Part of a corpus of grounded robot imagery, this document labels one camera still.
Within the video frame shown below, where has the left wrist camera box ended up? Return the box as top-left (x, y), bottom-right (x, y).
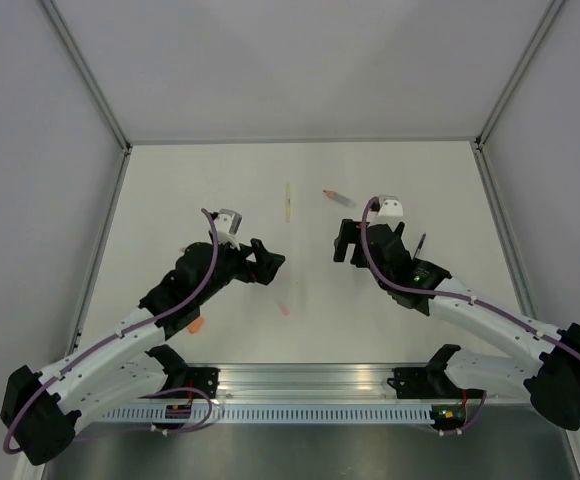
top-left (215, 209), bottom-right (242, 236)

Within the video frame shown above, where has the yellow highlighter pen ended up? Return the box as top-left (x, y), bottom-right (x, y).
top-left (285, 182), bottom-right (292, 223)

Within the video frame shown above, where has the right aluminium frame post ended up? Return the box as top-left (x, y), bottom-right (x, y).
top-left (473, 0), bottom-right (568, 151)

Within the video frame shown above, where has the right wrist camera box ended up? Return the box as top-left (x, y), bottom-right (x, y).
top-left (377, 195), bottom-right (404, 219)

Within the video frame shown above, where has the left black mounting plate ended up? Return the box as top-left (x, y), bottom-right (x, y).
top-left (184, 367), bottom-right (220, 399)

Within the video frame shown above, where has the aluminium frame post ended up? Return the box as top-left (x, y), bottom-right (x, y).
top-left (473, 0), bottom-right (568, 151)
top-left (43, 1), bottom-right (131, 153)

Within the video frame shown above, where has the pink transparent pen cap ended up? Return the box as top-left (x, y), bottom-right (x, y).
top-left (277, 301), bottom-right (290, 316)

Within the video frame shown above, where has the black mounting plate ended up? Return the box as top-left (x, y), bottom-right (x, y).
top-left (184, 367), bottom-right (220, 399)
top-left (391, 366), bottom-right (437, 400)

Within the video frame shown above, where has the left aluminium frame post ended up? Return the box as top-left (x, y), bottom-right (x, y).
top-left (43, 1), bottom-right (131, 153)

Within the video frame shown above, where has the white slotted cable duct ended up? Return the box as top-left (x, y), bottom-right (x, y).
top-left (101, 403), bottom-right (433, 425)

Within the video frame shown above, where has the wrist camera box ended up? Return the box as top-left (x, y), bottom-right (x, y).
top-left (377, 195), bottom-right (404, 219)
top-left (215, 209), bottom-right (242, 236)

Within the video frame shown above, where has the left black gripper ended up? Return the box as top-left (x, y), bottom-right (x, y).
top-left (195, 236), bottom-right (284, 305)

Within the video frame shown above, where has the purple ink pen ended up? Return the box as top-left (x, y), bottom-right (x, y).
top-left (413, 232), bottom-right (427, 259)

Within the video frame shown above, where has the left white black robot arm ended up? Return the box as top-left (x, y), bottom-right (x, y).
top-left (0, 239), bottom-right (286, 466)

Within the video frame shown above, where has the orange marker cap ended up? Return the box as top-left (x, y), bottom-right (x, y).
top-left (187, 316), bottom-right (204, 334)

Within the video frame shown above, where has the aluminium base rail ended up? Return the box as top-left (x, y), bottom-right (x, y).
top-left (139, 362), bottom-right (501, 402)

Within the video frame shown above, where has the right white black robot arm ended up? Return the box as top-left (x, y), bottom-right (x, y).
top-left (333, 219), bottom-right (580, 431)

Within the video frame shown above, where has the orange marker with clear cap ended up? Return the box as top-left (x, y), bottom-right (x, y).
top-left (323, 190), bottom-right (356, 208)

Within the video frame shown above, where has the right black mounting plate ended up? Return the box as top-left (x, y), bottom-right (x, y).
top-left (391, 366), bottom-right (437, 400)

